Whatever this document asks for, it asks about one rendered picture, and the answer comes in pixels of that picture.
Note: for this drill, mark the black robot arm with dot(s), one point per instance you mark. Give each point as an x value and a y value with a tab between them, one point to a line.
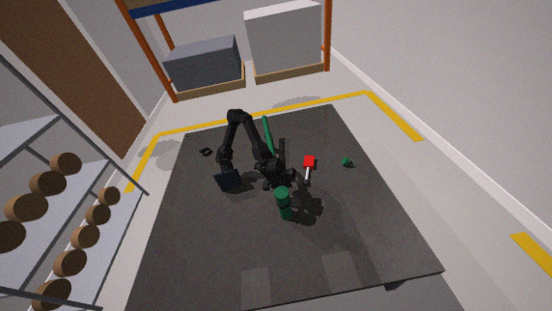
267	162

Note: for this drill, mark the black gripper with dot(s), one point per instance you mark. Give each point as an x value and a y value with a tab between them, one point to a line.
272	181

